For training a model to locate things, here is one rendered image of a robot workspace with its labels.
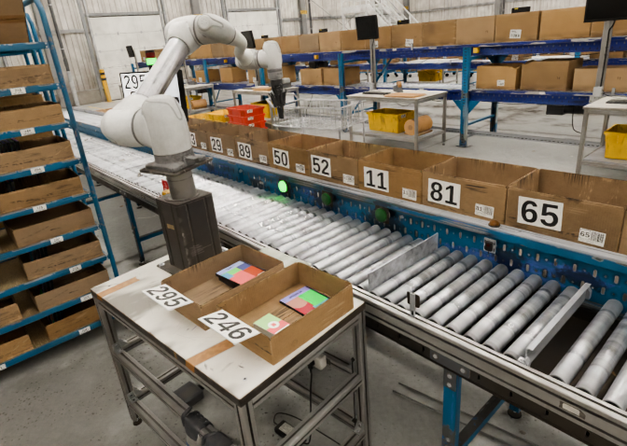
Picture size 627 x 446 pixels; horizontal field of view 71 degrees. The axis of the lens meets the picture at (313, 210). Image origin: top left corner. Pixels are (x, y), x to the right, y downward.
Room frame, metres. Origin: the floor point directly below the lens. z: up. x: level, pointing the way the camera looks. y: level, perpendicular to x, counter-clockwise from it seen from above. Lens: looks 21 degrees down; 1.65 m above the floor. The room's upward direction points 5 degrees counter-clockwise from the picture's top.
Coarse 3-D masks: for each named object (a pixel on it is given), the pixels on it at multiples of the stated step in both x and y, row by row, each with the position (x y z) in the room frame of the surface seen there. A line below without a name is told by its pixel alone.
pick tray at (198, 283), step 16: (224, 256) 1.66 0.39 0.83; (240, 256) 1.72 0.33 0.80; (256, 256) 1.65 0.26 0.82; (192, 272) 1.56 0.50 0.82; (208, 272) 1.60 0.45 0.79; (272, 272) 1.48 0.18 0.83; (176, 288) 1.50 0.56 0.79; (192, 288) 1.54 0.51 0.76; (208, 288) 1.53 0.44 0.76; (224, 288) 1.52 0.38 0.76; (240, 288) 1.38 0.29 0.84; (192, 304) 1.30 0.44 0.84; (208, 304) 1.28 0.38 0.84; (192, 320) 1.32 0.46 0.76
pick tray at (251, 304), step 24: (264, 288) 1.40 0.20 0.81; (288, 288) 1.48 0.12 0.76; (336, 288) 1.38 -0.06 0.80; (240, 312) 1.32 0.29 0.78; (264, 312) 1.33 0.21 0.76; (288, 312) 1.32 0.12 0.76; (312, 312) 1.18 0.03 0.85; (336, 312) 1.26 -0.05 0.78; (264, 336) 1.08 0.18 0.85; (288, 336) 1.11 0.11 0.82; (312, 336) 1.17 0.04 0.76
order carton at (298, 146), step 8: (296, 136) 2.96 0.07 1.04; (304, 136) 2.96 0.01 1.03; (312, 136) 2.90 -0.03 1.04; (320, 136) 2.84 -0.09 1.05; (272, 144) 2.76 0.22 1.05; (280, 144) 2.87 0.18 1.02; (288, 144) 2.92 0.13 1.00; (296, 144) 2.96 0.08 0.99; (304, 144) 2.97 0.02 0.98; (312, 144) 2.91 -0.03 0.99; (320, 144) 2.85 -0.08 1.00; (288, 152) 2.64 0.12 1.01; (296, 152) 2.58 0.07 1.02; (304, 152) 2.53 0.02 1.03; (272, 160) 2.77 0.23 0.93; (296, 160) 2.59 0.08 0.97; (304, 160) 2.53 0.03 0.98; (280, 168) 2.72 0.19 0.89; (288, 168) 2.65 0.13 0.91; (304, 168) 2.54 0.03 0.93
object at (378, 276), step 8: (432, 240) 1.72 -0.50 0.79; (416, 248) 1.64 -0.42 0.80; (424, 248) 1.68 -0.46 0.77; (432, 248) 1.72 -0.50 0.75; (400, 256) 1.57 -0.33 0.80; (408, 256) 1.60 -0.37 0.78; (416, 256) 1.64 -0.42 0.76; (424, 256) 1.68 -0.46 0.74; (384, 264) 1.51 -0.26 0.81; (392, 264) 1.54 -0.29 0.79; (400, 264) 1.57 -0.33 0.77; (408, 264) 1.60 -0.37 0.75; (376, 272) 1.48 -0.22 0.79; (384, 272) 1.51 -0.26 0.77; (392, 272) 1.54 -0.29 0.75; (376, 280) 1.47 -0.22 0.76; (384, 280) 1.51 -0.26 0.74
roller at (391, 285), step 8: (440, 248) 1.71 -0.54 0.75; (448, 248) 1.72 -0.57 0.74; (432, 256) 1.65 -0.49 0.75; (440, 256) 1.67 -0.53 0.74; (416, 264) 1.59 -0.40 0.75; (424, 264) 1.60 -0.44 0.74; (432, 264) 1.62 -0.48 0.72; (400, 272) 1.54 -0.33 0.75; (408, 272) 1.54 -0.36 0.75; (416, 272) 1.55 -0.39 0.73; (392, 280) 1.48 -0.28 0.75; (400, 280) 1.49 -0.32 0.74; (408, 280) 1.52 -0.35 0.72; (376, 288) 1.43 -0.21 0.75; (384, 288) 1.44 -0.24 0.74; (392, 288) 1.45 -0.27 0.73; (384, 296) 1.42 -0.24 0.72
